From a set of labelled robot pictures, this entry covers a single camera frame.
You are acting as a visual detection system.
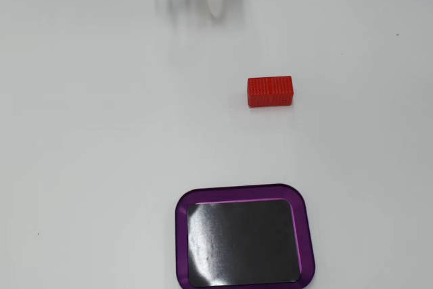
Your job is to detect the red perforated cube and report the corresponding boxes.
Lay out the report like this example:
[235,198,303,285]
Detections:
[247,75,294,108]

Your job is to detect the purple tray with black bottom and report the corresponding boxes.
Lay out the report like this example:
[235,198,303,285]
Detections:
[175,183,316,289]

